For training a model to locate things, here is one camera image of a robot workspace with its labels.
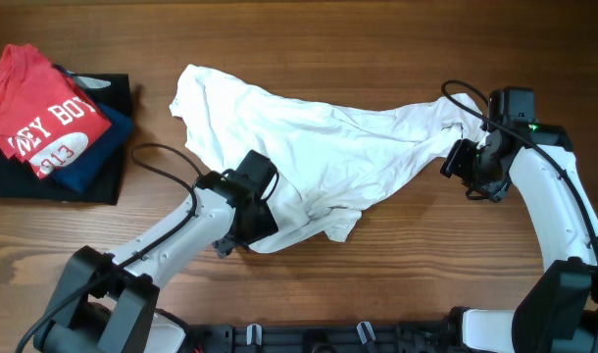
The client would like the red printed t-shirt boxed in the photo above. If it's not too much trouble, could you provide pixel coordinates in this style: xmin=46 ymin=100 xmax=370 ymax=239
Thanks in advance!
xmin=0 ymin=44 xmax=111 ymax=178

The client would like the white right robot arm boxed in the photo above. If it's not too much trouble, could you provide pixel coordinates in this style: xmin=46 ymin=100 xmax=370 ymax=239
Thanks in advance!
xmin=441 ymin=86 xmax=598 ymax=352

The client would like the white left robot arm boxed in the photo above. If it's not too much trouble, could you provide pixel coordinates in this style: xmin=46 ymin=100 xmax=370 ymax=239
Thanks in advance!
xmin=17 ymin=151 xmax=279 ymax=352

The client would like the blue folded t-shirt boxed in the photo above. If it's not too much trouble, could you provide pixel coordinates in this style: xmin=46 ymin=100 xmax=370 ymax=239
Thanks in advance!
xmin=0 ymin=64 xmax=135 ymax=194

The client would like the black folded t-shirt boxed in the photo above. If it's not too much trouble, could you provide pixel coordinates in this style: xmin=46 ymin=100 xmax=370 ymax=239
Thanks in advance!
xmin=0 ymin=74 xmax=133 ymax=205

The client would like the white t-shirt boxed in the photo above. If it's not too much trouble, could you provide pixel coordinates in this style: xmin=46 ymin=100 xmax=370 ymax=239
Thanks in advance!
xmin=170 ymin=65 xmax=485 ymax=253

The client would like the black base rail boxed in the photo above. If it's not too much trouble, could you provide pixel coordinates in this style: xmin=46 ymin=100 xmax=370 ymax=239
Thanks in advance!
xmin=189 ymin=322 xmax=470 ymax=353

